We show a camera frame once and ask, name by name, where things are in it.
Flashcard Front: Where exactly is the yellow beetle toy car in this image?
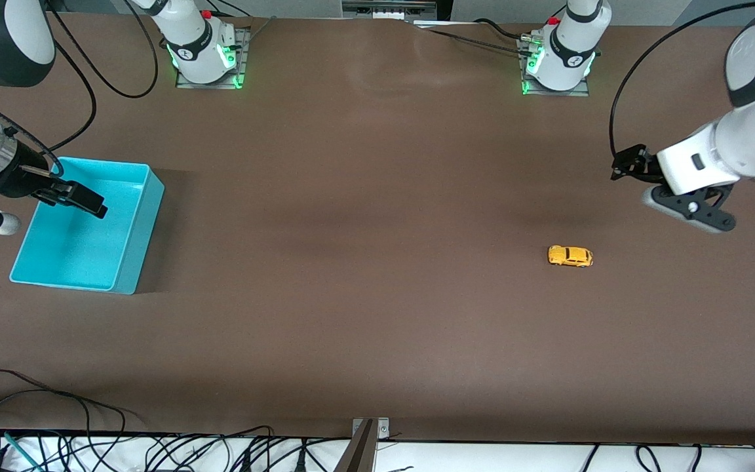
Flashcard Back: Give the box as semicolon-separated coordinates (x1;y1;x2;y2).
548;245;594;268

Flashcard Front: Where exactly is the teal plastic bin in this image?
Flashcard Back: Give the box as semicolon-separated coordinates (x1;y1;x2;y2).
9;156;166;295

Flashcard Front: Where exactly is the grey power strip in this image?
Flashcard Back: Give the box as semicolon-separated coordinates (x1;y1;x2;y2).
341;0;437;20

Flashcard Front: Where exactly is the silver clamp plate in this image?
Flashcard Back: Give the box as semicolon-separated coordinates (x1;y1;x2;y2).
353;418;391;440

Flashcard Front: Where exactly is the dark metal bar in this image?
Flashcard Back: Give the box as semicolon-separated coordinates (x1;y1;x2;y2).
333;420;376;472

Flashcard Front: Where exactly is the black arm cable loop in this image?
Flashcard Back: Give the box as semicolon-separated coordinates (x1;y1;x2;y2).
43;0;159;99
48;39;98;153

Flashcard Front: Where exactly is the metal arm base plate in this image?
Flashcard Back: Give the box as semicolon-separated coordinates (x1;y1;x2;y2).
517;36;591;98
176;28;250;90

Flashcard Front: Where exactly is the black table cable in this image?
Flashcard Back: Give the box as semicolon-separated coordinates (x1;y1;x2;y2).
417;25;537;57
474;18;530;42

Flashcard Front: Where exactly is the long black cable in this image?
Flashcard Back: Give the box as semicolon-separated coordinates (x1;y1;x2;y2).
0;369;130;472

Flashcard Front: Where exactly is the grey thin cable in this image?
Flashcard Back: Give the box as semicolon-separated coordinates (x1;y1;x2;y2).
237;16;277;54

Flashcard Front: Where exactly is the teal thin cable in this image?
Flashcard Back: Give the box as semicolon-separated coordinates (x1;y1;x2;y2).
0;427;44;472

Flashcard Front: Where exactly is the black cable tangle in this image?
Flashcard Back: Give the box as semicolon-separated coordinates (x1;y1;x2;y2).
122;425;352;472

